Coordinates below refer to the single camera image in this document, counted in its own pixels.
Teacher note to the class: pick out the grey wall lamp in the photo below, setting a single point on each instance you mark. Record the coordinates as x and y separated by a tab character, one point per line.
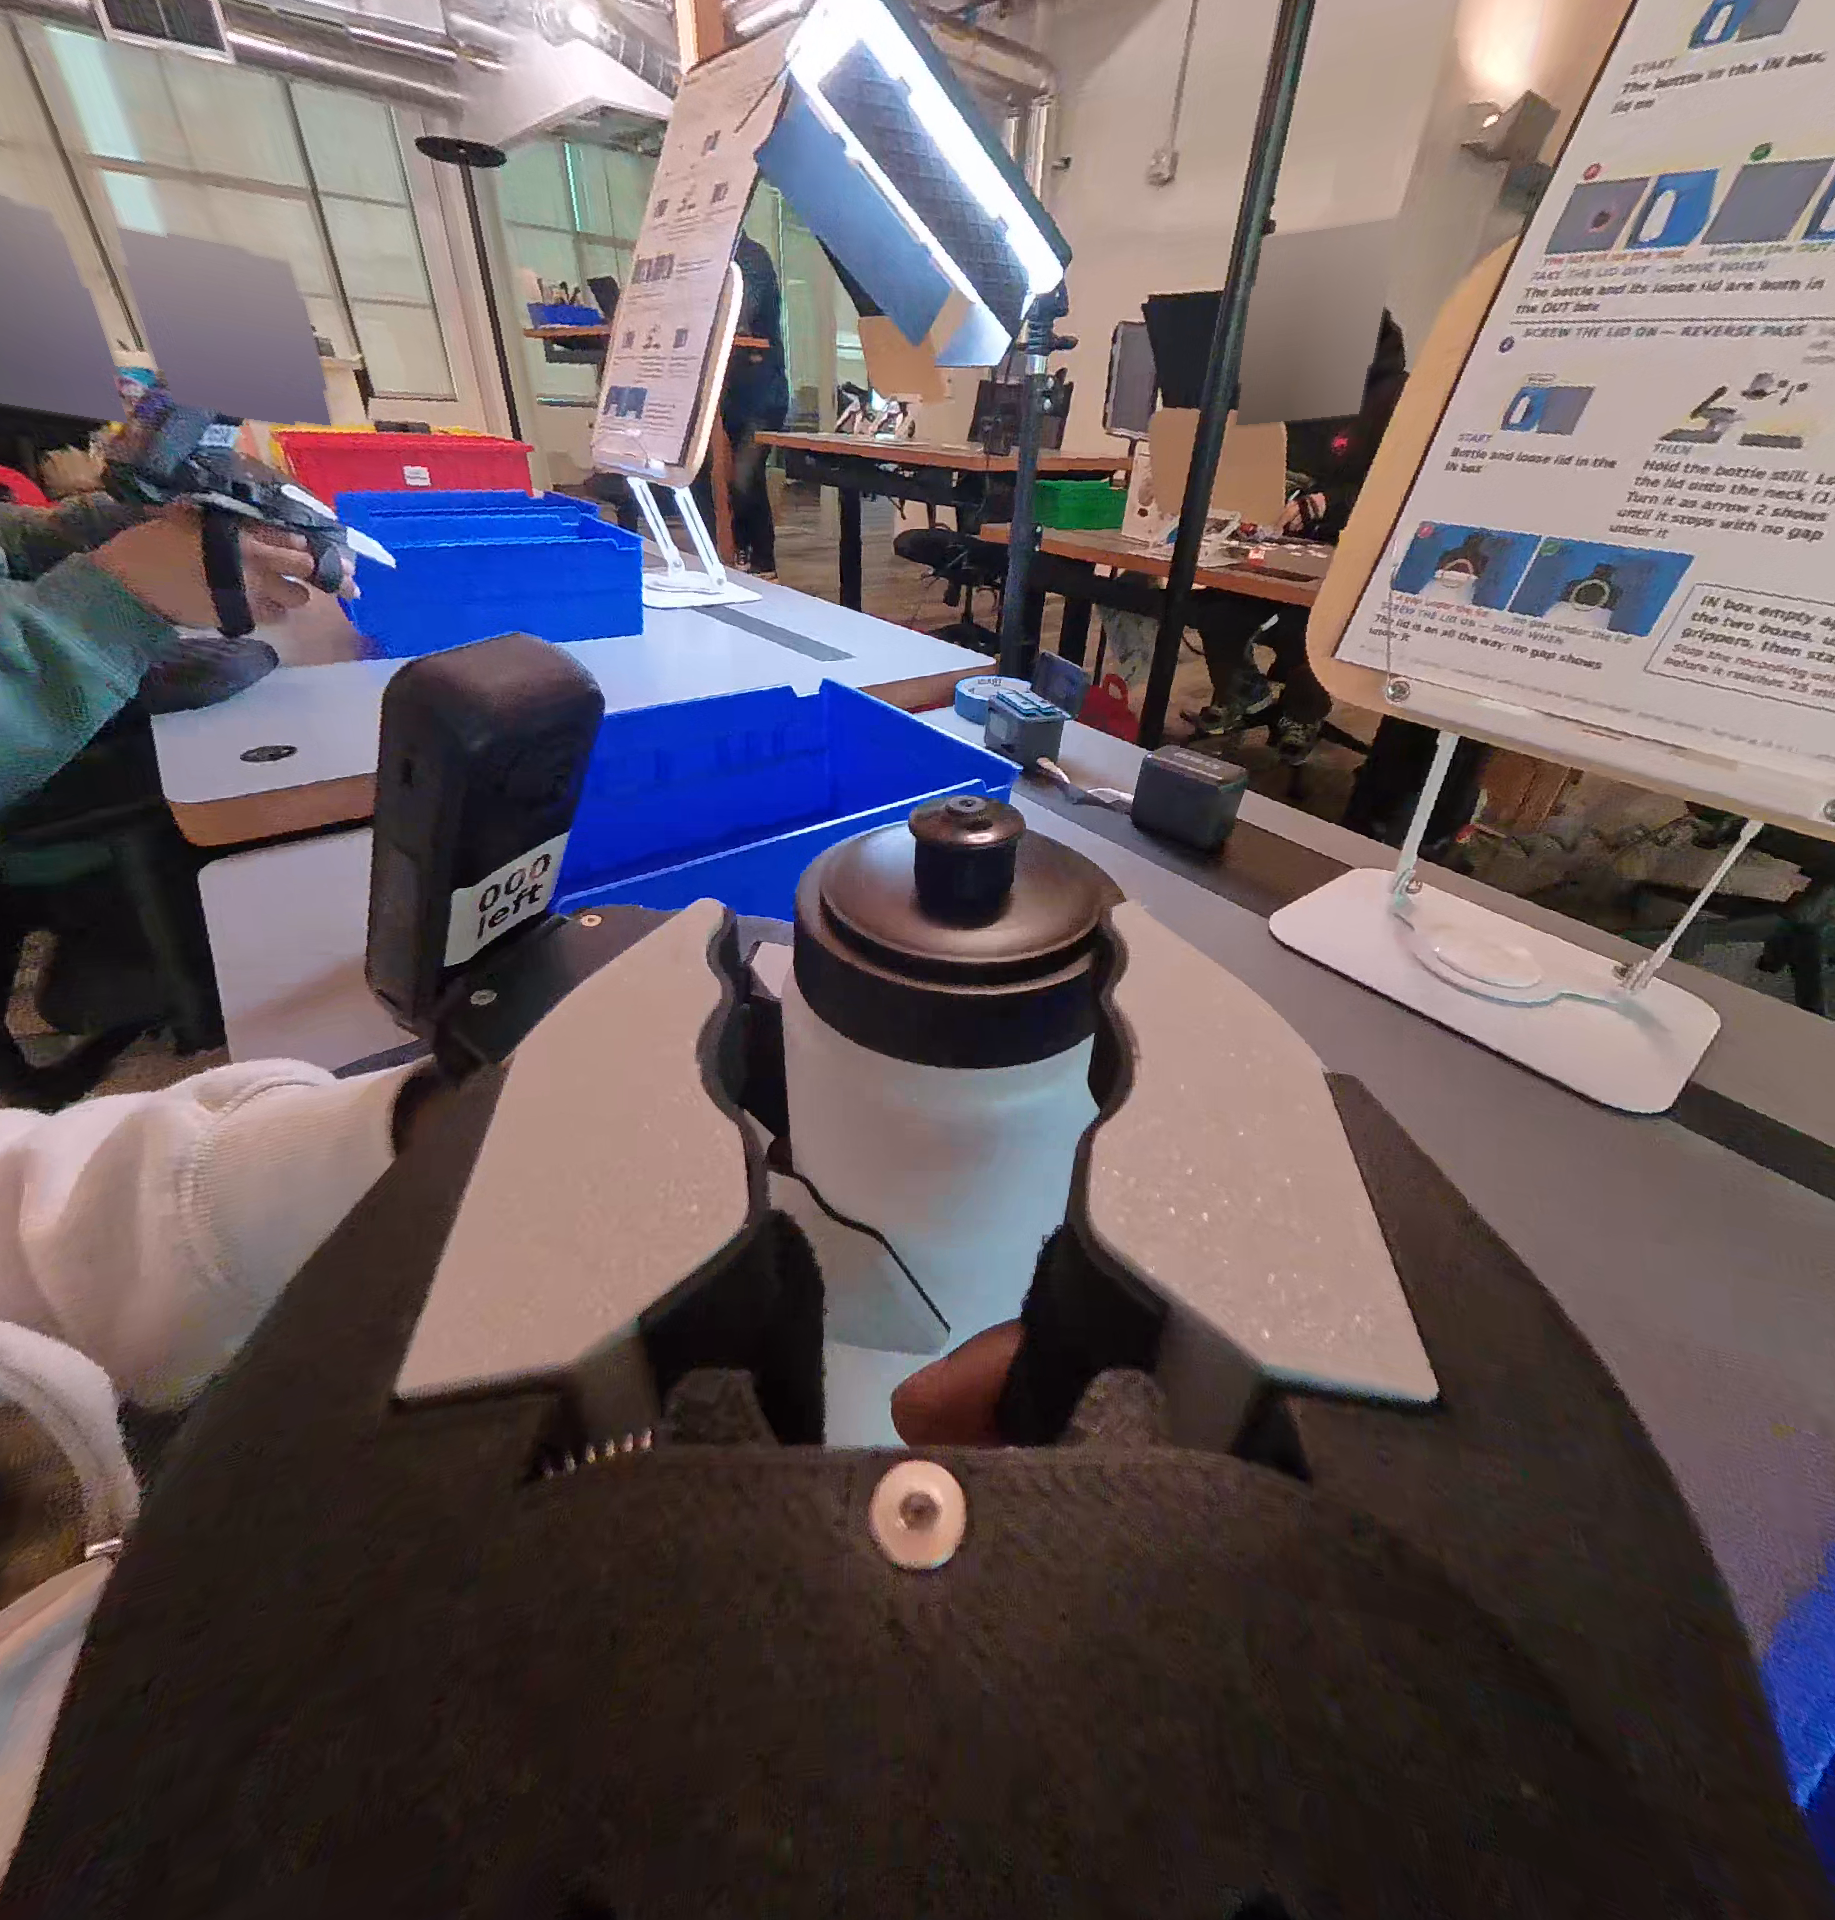
1515	130

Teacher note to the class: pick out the black bottle lid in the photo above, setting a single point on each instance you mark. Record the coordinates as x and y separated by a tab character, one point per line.
948	945

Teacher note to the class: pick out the black office chair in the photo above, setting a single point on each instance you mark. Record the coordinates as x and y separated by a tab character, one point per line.
953	565

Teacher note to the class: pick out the blue tape roll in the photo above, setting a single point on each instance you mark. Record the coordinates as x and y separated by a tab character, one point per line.
987	697

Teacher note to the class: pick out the wooden desk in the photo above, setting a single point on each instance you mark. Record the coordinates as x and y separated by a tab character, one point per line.
1157	565
917	453

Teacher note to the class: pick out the white printed box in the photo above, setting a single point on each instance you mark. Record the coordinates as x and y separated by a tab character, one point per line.
1157	510

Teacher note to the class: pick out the grey battery charger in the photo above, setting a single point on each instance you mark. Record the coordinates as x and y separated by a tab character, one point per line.
1024	727

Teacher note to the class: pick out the another person's forearm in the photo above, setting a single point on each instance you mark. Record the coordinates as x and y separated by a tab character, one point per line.
48	659

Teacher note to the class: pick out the red bag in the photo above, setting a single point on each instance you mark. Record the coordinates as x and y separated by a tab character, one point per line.
1112	714

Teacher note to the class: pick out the black floor lamp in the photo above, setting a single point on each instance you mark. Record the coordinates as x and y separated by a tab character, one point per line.
489	300

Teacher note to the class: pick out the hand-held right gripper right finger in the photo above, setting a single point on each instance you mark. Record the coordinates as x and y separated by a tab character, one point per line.
1246	1200

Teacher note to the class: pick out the black light stand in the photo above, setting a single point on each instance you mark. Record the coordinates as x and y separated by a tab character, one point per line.
1024	525

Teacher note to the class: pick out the printed instruction sheet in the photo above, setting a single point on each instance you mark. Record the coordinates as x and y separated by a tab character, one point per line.
1681	375
678	273

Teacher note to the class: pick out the dark monitor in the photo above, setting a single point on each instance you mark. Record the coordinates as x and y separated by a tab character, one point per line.
1130	375

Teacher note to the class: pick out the person's left forearm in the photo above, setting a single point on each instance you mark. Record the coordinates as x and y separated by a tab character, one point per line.
181	1200

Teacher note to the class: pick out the person's right hand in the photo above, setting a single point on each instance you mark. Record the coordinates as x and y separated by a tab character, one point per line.
953	1386

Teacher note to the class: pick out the dark grey box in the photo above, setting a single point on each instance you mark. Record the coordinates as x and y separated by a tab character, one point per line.
1188	803

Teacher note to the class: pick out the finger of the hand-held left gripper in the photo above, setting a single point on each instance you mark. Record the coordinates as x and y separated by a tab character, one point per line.
878	1298

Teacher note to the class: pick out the white plastic bottle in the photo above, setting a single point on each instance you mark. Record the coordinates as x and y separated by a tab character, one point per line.
933	1142

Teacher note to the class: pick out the wooden sign board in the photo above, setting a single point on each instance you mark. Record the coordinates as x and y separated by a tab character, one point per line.
1399	525

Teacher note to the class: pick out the blue plastic bin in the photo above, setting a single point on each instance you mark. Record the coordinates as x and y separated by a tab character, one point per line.
1834	1711
497	578
738	781

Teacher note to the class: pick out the white light panel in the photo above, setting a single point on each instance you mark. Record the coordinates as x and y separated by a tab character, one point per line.
917	181

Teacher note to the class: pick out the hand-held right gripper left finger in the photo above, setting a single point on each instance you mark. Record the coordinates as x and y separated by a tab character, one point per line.
589	1184

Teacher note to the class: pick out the green crate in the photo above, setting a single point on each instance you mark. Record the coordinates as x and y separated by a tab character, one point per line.
1079	506

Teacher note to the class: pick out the red plastic bin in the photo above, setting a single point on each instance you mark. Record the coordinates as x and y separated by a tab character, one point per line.
406	458

